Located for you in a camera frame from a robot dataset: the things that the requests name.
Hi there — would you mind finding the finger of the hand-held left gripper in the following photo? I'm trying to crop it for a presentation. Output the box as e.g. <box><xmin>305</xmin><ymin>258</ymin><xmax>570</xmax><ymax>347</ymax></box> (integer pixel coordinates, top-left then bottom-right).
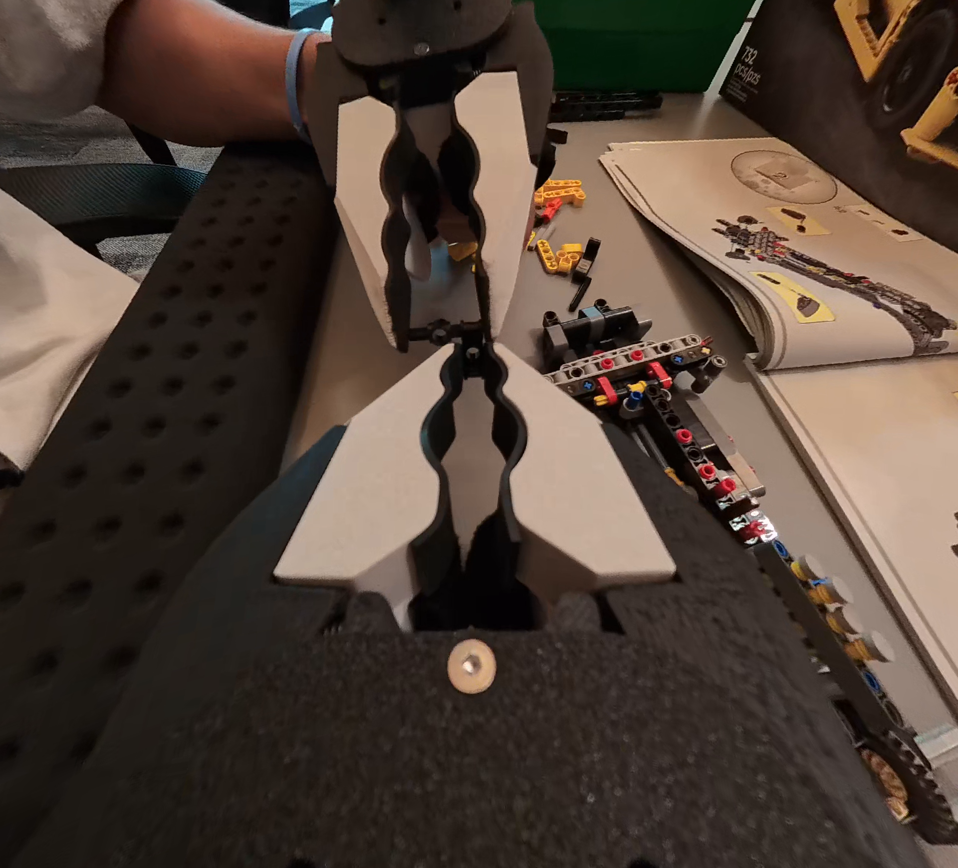
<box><xmin>451</xmin><ymin>69</ymin><xmax>538</xmax><ymax>345</ymax></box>
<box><xmin>333</xmin><ymin>96</ymin><xmax>422</xmax><ymax>354</ymax></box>

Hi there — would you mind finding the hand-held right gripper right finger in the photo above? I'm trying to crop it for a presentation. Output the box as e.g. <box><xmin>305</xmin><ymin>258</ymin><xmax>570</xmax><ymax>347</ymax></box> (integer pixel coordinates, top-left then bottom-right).
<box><xmin>485</xmin><ymin>343</ymin><xmax>678</xmax><ymax>622</ymax></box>

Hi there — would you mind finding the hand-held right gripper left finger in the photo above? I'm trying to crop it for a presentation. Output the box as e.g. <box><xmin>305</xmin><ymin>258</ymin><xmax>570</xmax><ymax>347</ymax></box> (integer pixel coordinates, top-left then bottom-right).
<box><xmin>273</xmin><ymin>343</ymin><xmax>458</xmax><ymax>631</ymax></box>

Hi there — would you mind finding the long black lego pin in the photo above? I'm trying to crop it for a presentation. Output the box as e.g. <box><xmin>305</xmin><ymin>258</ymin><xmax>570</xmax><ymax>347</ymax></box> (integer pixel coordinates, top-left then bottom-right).
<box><xmin>408</xmin><ymin>316</ymin><xmax>483</xmax><ymax>344</ymax></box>

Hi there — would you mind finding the grey lego car chassis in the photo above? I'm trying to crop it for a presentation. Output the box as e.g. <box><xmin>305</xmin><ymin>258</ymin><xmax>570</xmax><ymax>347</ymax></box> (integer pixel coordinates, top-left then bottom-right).
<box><xmin>542</xmin><ymin>299</ymin><xmax>958</xmax><ymax>847</ymax></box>

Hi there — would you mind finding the person's left forearm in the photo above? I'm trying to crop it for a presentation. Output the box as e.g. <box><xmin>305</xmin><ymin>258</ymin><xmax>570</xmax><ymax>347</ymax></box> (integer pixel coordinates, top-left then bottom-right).
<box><xmin>101</xmin><ymin>0</ymin><xmax>315</xmax><ymax>145</ymax></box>

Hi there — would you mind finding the pile of yellow lego pieces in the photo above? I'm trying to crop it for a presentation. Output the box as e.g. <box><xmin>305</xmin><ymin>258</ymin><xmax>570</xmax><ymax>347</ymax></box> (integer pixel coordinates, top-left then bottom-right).
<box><xmin>448</xmin><ymin>177</ymin><xmax>586</xmax><ymax>276</ymax></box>

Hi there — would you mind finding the black lego beam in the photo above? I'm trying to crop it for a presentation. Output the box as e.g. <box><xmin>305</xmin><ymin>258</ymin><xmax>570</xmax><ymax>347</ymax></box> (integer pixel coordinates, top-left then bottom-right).
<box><xmin>550</xmin><ymin>90</ymin><xmax>665</xmax><ymax>122</ymax></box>

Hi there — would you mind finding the lego set box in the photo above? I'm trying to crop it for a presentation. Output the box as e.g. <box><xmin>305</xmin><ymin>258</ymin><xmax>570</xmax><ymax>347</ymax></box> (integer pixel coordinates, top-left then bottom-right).
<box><xmin>718</xmin><ymin>0</ymin><xmax>958</xmax><ymax>251</ymax></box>

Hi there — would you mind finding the lego instruction booklet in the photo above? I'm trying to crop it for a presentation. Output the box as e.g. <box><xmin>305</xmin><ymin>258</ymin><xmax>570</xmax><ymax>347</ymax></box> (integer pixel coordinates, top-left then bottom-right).
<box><xmin>599</xmin><ymin>138</ymin><xmax>958</xmax><ymax>719</ymax></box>

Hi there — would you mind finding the light blue wristband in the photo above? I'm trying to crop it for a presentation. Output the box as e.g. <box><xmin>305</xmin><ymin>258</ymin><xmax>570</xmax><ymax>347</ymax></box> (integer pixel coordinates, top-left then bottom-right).
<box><xmin>284</xmin><ymin>27</ymin><xmax>321</xmax><ymax>145</ymax></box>

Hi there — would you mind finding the green plastic bin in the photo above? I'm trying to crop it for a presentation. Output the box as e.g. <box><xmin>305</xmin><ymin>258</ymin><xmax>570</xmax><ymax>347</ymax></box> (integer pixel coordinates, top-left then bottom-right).
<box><xmin>466</xmin><ymin>0</ymin><xmax>783</xmax><ymax>94</ymax></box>

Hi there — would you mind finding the black dotted pad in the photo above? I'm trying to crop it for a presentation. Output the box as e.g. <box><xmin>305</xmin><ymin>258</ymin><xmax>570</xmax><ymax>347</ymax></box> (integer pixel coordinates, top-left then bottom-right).
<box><xmin>0</xmin><ymin>142</ymin><xmax>338</xmax><ymax>839</ymax></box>

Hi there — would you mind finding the black chair frame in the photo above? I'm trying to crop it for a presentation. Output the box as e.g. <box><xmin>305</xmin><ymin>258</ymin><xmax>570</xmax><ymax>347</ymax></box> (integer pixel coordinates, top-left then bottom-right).
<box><xmin>0</xmin><ymin>123</ymin><xmax>211</xmax><ymax>255</ymax></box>

